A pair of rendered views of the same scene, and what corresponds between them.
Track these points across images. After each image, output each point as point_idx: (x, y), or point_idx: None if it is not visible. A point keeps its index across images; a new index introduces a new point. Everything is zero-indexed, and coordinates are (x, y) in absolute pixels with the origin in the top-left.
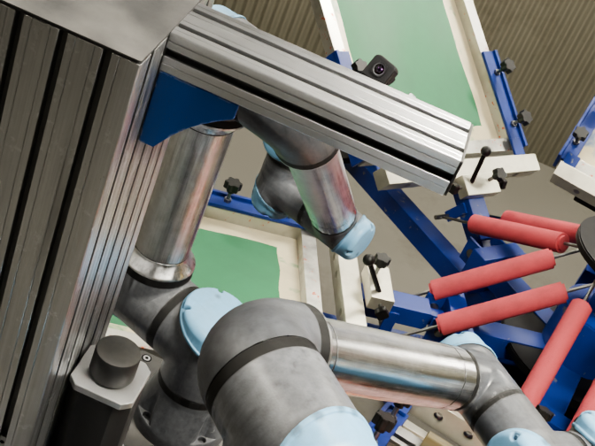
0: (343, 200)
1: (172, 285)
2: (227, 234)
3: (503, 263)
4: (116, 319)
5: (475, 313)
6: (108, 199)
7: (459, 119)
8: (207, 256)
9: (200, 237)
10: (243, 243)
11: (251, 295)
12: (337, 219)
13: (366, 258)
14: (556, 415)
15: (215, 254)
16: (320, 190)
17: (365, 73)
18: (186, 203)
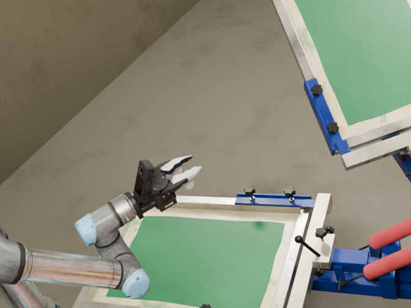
0: (84, 278)
1: None
2: (254, 221)
3: (410, 219)
4: (163, 298)
5: (383, 264)
6: None
7: None
8: (235, 241)
9: (235, 227)
10: (263, 225)
11: (254, 264)
12: (98, 285)
13: (295, 239)
14: None
15: (240, 238)
16: (53, 283)
17: (137, 173)
18: (6, 297)
